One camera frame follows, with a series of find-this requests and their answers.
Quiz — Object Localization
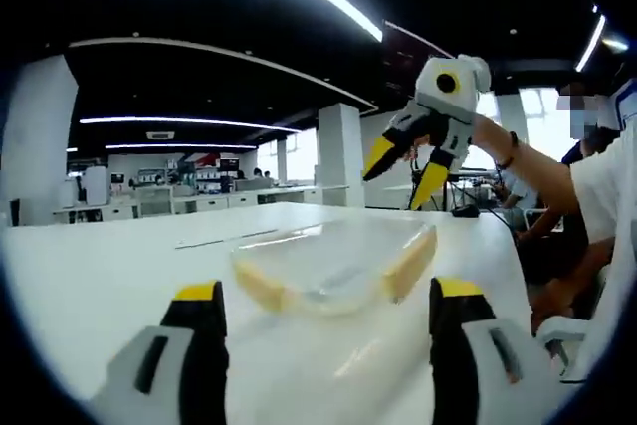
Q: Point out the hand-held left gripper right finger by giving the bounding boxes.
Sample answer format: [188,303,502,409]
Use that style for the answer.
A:
[428,276,553,425]

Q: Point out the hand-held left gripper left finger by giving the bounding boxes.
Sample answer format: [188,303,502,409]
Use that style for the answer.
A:
[89,280,230,425]

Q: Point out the clear lid with yellow latches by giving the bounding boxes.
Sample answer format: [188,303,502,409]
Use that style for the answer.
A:
[228,218,439,317]

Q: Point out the person's dark trousers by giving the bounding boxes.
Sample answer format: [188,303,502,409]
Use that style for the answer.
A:
[517,210,598,287]

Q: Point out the person in white shirt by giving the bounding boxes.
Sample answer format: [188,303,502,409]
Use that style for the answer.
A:
[569,79,637,376]

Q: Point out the black bracelet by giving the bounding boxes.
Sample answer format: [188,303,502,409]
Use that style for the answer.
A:
[496,130,520,170]

